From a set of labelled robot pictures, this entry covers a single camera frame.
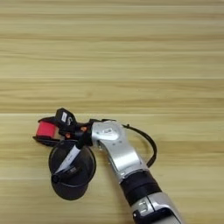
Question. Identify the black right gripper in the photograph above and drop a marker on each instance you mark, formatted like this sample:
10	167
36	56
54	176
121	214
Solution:
78	131

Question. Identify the red cube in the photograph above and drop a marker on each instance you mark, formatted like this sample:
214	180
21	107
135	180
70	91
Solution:
46	129

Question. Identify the black mesh pen cup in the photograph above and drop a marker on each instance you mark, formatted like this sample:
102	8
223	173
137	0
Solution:
70	192

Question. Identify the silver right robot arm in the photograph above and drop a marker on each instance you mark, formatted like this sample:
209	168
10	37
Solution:
122	154

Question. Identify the white marker with black cap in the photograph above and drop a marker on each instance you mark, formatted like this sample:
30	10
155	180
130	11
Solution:
68	159

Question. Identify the black pen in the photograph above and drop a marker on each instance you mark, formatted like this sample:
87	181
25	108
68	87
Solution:
55	178

